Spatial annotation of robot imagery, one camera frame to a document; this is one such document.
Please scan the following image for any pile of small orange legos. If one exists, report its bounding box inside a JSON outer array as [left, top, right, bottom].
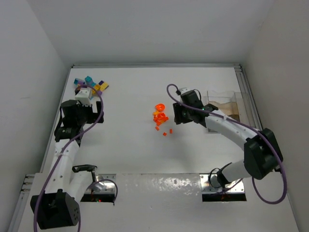
[[153, 110, 169, 131]]

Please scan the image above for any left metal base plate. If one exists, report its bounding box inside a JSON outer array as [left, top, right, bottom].
[[84, 174, 116, 195]]

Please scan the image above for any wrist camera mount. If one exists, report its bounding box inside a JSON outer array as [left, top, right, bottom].
[[179, 87, 189, 94], [75, 88, 92, 106]]

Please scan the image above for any yellow duplo brick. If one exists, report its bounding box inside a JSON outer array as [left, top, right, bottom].
[[93, 82, 109, 91]]

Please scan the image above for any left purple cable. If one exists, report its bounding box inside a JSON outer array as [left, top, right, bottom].
[[33, 84, 105, 230]]

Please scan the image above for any teal duplo brick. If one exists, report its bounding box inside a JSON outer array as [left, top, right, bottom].
[[84, 76, 95, 86]]

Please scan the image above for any clear plastic container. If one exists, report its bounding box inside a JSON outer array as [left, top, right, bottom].
[[201, 91, 256, 128]]

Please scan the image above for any large orange round lego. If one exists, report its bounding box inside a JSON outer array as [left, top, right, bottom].
[[155, 103, 165, 112]]

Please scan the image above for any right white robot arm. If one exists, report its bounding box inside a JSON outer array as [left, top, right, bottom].
[[173, 88, 283, 188]]

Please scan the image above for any light blue duplo brick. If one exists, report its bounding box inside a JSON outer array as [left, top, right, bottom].
[[73, 78, 85, 88]]

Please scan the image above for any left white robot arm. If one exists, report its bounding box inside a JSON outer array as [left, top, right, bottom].
[[30, 100, 104, 231]]

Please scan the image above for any metal base plate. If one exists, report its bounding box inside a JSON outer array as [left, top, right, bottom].
[[199, 174, 245, 194], [84, 174, 116, 195]]

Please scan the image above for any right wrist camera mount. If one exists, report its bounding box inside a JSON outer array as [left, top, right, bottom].
[[179, 87, 189, 94]]

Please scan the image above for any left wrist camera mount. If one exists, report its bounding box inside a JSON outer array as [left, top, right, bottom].
[[75, 88, 92, 106]]

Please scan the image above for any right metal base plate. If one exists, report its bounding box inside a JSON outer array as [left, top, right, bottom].
[[199, 174, 245, 194]]

